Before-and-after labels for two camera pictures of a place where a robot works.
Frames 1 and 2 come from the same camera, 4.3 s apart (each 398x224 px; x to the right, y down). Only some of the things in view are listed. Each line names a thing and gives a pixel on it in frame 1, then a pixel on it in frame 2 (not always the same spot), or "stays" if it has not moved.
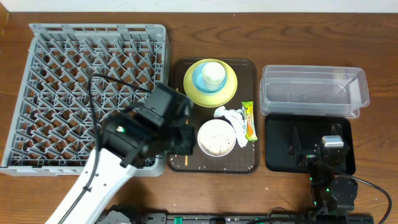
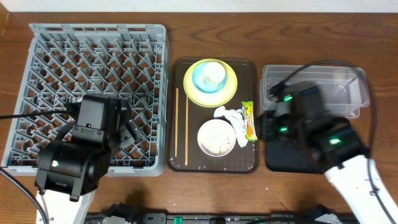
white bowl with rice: x=216 y=137 stays
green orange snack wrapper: x=250 y=130 stays
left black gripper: x=185 y=137 to x=129 y=130
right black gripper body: x=311 y=152 to x=267 y=125
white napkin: x=236 y=117 stays
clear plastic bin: x=307 y=90 stays
